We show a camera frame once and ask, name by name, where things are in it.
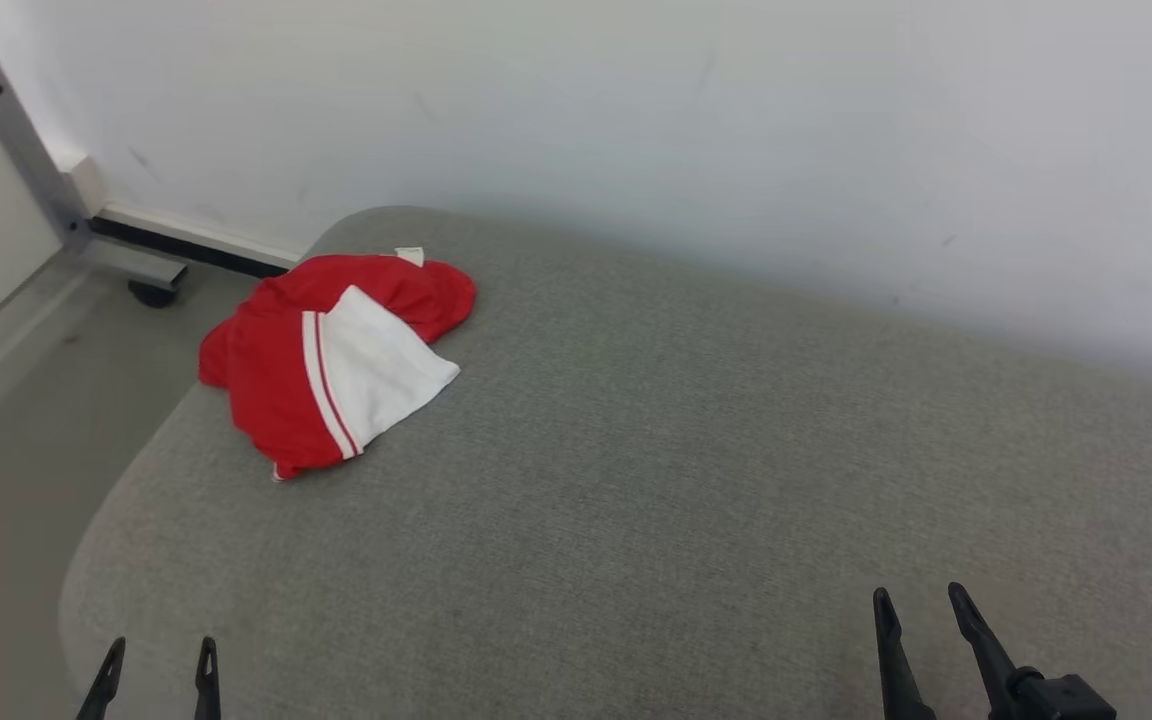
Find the grey metal frame bracket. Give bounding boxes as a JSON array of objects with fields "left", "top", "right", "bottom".
[{"left": 0, "top": 46, "right": 189, "bottom": 293}]

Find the white cable duct block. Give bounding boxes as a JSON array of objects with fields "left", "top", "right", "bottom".
[{"left": 58, "top": 153, "right": 109, "bottom": 218}]

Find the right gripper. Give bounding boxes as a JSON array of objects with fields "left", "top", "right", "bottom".
[{"left": 872, "top": 583, "right": 1119, "bottom": 720}]

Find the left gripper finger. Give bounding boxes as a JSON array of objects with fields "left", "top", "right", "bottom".
[
  {"left": 76, "top": 637, "right": 127, "bottom": 720},
  {"left": 193, "top": 636, "right": 223, "bottom": 720}
]

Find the white and black baseboard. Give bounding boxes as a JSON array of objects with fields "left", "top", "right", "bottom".
[{"left": 88, "top": 204, "right": 303, "bottom": 280}]

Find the red and white basketball jersey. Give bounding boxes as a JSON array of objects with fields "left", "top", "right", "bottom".
[{"left": 198, "top": 246, "right": 478, "bottom": 483}]

